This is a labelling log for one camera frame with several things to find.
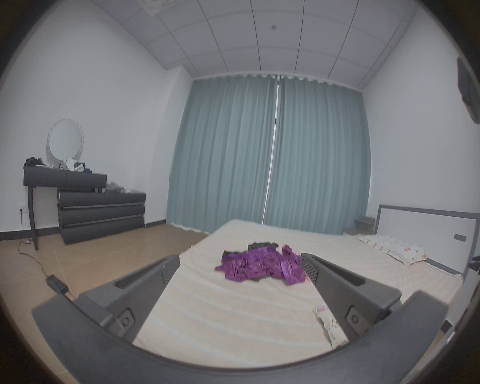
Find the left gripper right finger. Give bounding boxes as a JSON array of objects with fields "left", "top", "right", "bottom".
[{"left": 300, "top": 252, "right": 403, "bottom": 343}]

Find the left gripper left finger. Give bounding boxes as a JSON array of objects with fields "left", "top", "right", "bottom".
[{"left": 74, "top": 254, "right": 182, "bottom": 344}]

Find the bed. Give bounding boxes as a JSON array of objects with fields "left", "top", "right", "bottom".
[{"left": 133, "top": 204, "right": 480, "bottom": 351}]

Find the pile of clothes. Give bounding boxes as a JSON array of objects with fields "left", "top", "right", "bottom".
[{"left": 214, "top": 242, "right": 312, "bottom": 287}]

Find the white printed pillow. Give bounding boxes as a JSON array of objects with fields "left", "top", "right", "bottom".
[{"left": 358, "top": 234, "right": 427, "bottom": 268}]

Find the dark grey chest of drawers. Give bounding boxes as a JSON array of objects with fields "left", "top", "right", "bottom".
[{"left": 57, "top": 188, "right": 147, "bottom": 246}]

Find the dark grey dressing table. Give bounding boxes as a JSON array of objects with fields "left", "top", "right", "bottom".
[{"left": 23, "top": 165, "right": 108, "bottom": 251}]

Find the blue-green curtain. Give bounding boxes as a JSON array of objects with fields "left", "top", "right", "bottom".
[
  {"left": 262, "top": 75, "right": 372, "bottom": 237},
  {"left": 165, "top": 73, "right": 280, "bottom": 235}
]

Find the round white-framed mirror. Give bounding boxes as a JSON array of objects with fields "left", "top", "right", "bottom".
[{"left": 46, "top": 118, "right": 85, "bottom": 169}]

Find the black cable with power adapter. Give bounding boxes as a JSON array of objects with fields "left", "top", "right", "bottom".
[{"left": 19, "top": 240, "right": 77, "bottom": 302}]

